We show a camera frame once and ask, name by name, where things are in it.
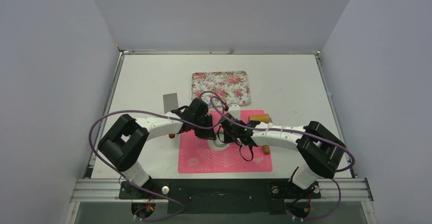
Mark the round metal dough cutter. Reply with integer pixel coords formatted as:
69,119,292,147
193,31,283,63
213,139,228,148

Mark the wooden rolling pin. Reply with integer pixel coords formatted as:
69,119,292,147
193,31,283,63
249,114,271,155

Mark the white dough lump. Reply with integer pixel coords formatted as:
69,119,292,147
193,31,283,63
208,139,229,151

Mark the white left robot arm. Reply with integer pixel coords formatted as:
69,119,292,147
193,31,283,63
97,98,216,199

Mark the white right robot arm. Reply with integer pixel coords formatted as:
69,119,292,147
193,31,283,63
219,114,346,197

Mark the pink silicone baking mat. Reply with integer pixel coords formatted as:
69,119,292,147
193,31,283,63
178,127,273,174

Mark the floral rectangular tray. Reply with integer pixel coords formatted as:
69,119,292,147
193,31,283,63
191,71,252,105

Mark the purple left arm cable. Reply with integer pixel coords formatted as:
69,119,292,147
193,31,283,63
88,91,227,222

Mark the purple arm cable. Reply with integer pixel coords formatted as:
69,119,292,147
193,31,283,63
88,91,227,222
209,96,356,222

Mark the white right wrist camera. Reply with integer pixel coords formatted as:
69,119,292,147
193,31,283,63
229,104,241,120

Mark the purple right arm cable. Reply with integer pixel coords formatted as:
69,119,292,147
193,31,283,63
209,96,356,222

